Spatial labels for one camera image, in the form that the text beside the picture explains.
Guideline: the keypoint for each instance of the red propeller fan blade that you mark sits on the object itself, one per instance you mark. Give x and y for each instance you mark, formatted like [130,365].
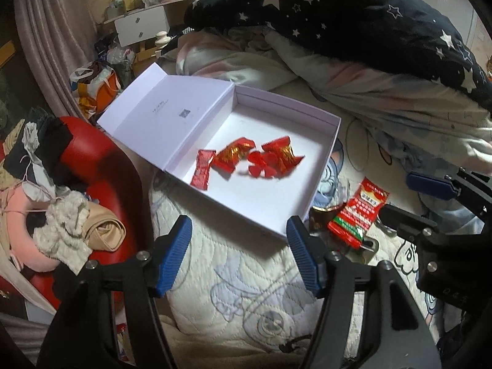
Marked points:
[265,164]

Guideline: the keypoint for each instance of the dark brown snack wrapper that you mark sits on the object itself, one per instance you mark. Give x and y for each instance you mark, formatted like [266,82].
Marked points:
[319,218]

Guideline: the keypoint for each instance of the large red spicy snack bag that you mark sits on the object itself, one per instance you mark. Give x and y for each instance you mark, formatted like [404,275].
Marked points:
[351,224]

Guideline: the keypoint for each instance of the white quilted cartoon bedspread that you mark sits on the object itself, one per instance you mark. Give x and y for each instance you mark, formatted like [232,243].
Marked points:
[238,286]

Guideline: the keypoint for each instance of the orange white shopping bag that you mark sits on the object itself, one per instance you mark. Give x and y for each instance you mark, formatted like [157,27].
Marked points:
[94,87]

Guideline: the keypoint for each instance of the white drawer cabinet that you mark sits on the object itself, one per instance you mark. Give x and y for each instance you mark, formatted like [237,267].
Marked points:
[141,26]

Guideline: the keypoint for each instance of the red leather chair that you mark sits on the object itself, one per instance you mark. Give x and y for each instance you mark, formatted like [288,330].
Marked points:
[95,160]

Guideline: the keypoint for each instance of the pile of clothes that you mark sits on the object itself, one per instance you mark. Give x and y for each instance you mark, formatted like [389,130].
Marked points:
[44,222]

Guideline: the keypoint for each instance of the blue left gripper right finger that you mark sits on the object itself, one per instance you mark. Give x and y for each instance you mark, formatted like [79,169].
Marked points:
[308,252]

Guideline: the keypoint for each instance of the red pyramid candy packet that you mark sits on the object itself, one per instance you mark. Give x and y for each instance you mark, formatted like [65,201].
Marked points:
[228,158]

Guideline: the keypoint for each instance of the white open gift box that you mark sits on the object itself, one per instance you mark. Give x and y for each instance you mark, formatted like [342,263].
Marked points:
[166,119]

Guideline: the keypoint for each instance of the mauve curtain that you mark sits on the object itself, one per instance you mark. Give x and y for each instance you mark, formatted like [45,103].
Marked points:
[57,37]

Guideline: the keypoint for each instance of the black star-pattern blanket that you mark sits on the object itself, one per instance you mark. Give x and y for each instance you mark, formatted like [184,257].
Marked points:
[406,37]

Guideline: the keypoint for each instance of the small red sachet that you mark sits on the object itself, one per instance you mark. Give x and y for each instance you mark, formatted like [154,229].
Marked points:
[200,176]

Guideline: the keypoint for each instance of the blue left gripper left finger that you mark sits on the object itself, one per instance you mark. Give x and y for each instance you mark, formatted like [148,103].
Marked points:
[169,251]

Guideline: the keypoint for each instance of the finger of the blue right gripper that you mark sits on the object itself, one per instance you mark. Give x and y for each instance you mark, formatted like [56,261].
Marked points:
[411,227]
[431,186]

